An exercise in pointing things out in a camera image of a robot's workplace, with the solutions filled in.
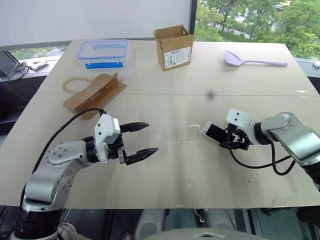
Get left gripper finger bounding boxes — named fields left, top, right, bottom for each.
left=124, top=147, right=160, bottom=167
left=119, top=121, right=150, bottom=134

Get white power strip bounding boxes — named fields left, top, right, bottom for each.
left=28, top=59, right=49, bottom=71

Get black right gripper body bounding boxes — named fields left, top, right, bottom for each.
left=224, top=123, right=251, bottom=151

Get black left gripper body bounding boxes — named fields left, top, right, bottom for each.
left=106, top=132, right=129, bottom=166

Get grey rounded shape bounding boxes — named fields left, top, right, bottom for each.
left=206, top=208, right=241, bottom=231
left=135, top=208, right=171, bottom=239

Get grey curved robot torso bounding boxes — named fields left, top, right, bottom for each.
left=152, top=226, right=253, bottom=240

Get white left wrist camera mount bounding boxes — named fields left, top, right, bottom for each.
left=93, top=114, right=122, bottom=164

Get white smartphone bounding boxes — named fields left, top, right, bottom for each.
left=200, top=121, right=230, bottom=146

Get brown paper bag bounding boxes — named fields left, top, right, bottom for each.
left=62, top=72, right=128, bottom=121

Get lilac plastic rice spoon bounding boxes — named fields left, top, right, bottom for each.
left=223, top=49, right=289, bottom=68

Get clear container with blue lid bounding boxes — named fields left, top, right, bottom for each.
left=75, top=38, right=133, bottom=74

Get clear plastic phone case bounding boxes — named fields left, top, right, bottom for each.
left=162, top=123, right=202, bottom=144

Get grey coiled cables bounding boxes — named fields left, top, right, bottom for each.
left=6, top=62, right=30, bottom=83

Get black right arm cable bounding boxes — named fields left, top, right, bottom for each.
left=228, top=139, right=297, bottom=176

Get open brown cardboard box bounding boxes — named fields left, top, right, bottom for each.
left=153, top=24, right=195, bottom=72

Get dark window frame post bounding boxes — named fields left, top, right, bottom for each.
left=187, top=0, right=199, bottom=42

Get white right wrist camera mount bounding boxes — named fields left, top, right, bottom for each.
left=223, top=108, right=256, bottom=145

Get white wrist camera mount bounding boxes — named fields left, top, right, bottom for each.
left=223, top=108, right=256, bottom=145
left=93, top=114, right=122, bottom=164

